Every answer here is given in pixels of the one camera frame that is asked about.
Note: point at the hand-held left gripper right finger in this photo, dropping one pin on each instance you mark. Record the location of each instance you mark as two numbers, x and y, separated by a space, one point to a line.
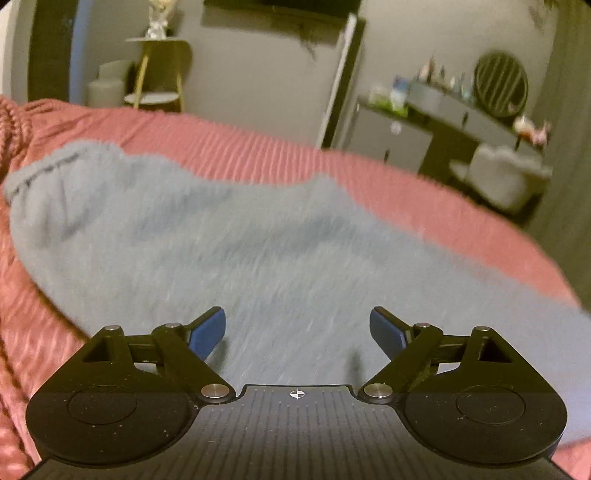
385 333

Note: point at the dark door with blue edge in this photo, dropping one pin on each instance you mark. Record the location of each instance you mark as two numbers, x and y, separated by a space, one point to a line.
51 50

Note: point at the silver figurine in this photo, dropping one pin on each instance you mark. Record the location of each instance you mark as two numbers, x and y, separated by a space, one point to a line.
157 21

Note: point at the grey dresser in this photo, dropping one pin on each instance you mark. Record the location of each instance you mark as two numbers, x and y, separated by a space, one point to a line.
397 138

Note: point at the white door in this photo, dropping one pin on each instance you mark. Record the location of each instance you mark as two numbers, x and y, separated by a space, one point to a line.
342 78

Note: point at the white shell-shaped chair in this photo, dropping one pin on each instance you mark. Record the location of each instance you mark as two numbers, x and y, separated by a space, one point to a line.
503 177

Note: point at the round side table gold legs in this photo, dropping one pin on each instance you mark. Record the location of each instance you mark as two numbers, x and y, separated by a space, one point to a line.
159 69

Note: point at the grey-green curtain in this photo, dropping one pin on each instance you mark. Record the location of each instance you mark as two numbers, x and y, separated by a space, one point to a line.
568 138

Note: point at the white round ottoman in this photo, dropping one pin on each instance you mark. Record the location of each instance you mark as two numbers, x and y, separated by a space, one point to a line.
106 90

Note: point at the round dark-framed mirror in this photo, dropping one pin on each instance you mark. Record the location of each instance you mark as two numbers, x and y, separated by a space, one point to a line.
501 83

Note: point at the row of small bottles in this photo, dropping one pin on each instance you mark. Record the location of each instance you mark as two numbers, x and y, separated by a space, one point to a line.
443 76

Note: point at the pink plush toy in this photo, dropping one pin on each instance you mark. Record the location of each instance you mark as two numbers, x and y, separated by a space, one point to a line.
531 129

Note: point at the green packet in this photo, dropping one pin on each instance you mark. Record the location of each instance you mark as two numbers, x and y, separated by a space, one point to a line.
381 101

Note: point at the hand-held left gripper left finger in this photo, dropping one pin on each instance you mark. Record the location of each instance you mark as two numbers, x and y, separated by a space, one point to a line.
210 332

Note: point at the dark wall television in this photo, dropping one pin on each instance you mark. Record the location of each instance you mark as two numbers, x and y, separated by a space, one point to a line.
281 4

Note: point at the grey-blue fleece pants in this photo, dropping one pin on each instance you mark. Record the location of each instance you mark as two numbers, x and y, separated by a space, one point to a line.
231 254

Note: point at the white and blue bottle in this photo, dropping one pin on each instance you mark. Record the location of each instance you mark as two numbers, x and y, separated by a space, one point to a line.
399 92

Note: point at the pink ribbed blanket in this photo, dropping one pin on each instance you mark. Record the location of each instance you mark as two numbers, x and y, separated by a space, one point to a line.
392 184

